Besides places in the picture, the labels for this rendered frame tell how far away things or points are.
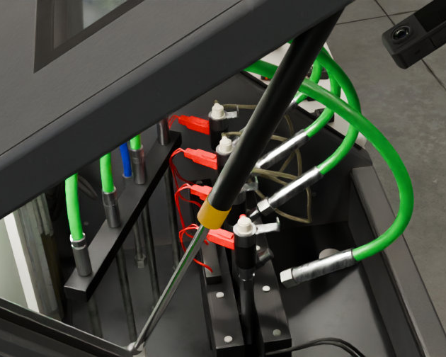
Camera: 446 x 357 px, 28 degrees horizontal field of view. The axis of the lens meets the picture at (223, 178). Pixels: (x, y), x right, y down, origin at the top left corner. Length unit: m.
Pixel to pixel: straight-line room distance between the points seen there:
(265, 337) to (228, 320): 0.06
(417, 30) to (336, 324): 0.58
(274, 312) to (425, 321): 0.21
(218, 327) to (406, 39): 0.47
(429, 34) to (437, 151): 2.14
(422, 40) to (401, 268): 0.46
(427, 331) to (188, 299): 0.40
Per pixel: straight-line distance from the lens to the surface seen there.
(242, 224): 1.07
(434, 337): 1.23
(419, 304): 1.27
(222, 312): 1.20
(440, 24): 0.94
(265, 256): 1.12
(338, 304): 1.41
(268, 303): 1.21
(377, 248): 0.95
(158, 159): 1.26
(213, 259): 1.25
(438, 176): 2.97
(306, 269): 0.99
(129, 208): 1.18
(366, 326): 1.39
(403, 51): 0.94
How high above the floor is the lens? 1.88
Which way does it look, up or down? 40 degrees down
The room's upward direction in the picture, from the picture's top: 3 degrees counter-clockwise
